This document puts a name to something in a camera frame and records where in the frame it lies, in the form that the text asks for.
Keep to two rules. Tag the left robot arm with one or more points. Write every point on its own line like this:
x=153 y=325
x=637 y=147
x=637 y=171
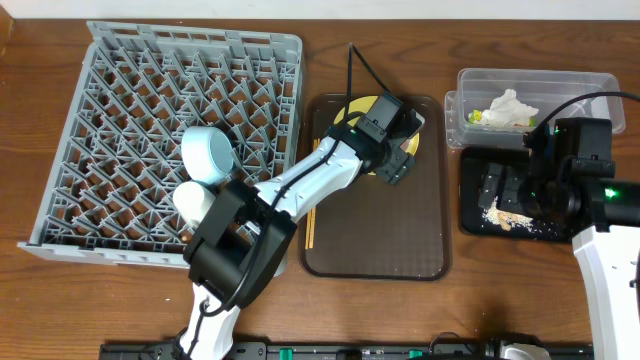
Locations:
x=242 y=235

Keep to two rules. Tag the yellow round plate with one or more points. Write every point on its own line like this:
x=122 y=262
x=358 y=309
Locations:
x=350 y=107

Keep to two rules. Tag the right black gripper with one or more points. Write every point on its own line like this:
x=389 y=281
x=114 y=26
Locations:
x=512 y=178

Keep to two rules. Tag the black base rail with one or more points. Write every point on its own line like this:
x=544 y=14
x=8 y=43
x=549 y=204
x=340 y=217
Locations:
x=442 y=350

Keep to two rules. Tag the white pink bowl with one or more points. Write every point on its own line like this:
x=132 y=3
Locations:
x=410 y=126

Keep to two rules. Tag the wooden chopstick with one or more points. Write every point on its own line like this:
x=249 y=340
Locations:
x=313 y=235
x=310 y=230

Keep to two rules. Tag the light blue bowl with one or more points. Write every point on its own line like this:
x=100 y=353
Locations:
x=207 y=154

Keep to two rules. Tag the grey plastic dish rack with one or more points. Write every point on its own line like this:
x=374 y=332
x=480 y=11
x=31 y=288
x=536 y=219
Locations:
x=108 y=198

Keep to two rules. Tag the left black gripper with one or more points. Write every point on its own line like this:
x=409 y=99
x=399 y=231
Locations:
x=396 y=165

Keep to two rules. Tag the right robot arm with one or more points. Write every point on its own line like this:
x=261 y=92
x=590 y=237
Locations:
x=565 y=179

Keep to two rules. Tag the clear plastic bin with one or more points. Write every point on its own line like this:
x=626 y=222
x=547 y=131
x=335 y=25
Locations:
x=544 y=90

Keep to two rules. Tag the dark brown serving tray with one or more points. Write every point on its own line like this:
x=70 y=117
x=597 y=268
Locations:
x=373 y=230

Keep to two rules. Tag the small white cup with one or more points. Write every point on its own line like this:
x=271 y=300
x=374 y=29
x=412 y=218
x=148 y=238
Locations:
x=192 y=201

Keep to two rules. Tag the green snack wrapper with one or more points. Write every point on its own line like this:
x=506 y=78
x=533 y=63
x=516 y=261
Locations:
x=478 y=118

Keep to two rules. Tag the white napkin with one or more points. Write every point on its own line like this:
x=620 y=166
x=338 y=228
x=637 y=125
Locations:
x=508 y=111

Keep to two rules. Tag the black waste tray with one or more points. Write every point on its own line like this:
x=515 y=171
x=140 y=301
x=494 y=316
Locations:
x=475 y=220

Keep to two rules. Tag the spilled rice leftovers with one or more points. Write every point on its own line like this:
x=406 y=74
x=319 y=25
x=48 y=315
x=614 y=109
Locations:
x=505 y=217

